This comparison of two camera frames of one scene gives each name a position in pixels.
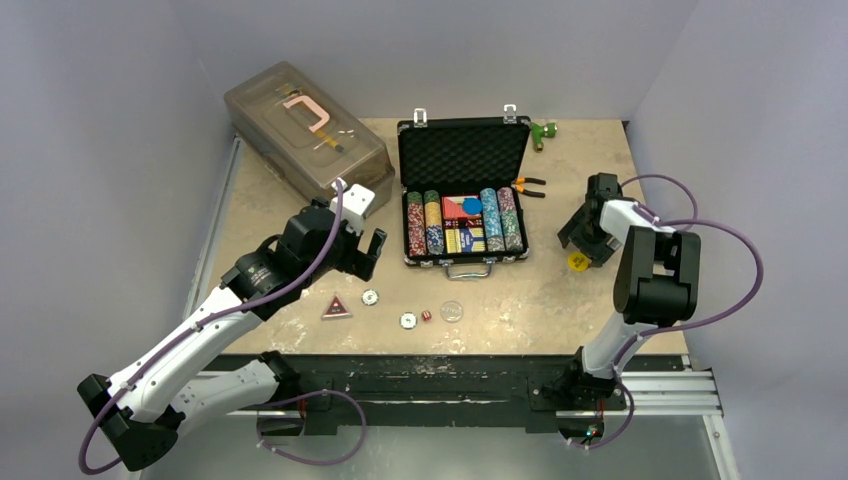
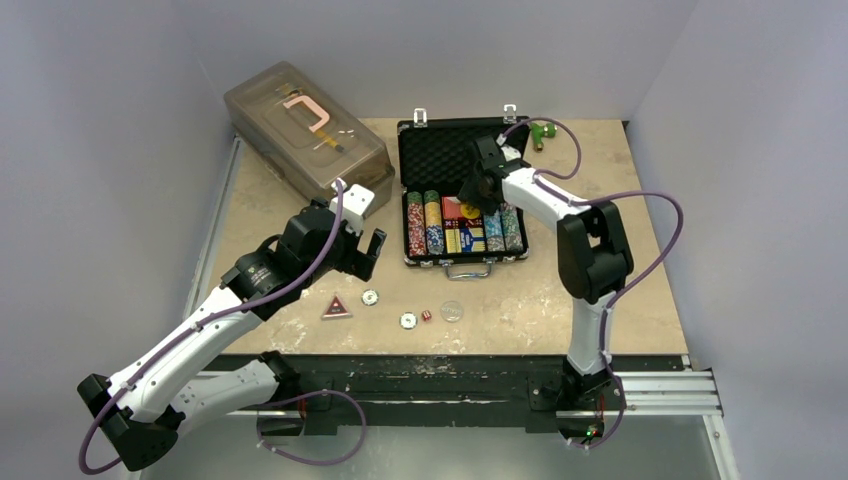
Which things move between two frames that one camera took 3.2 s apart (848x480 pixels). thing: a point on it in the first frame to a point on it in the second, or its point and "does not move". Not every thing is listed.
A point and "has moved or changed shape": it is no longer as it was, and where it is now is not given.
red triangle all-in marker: x=336 y=310 does not move
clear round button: x=452 y=311 does not move
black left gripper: x=357 y=262 does not move
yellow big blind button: x=578 y=262 has moved or changed shape
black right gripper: x=584 y=232 to x=477 y=192
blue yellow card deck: x=463 y=240 does not move
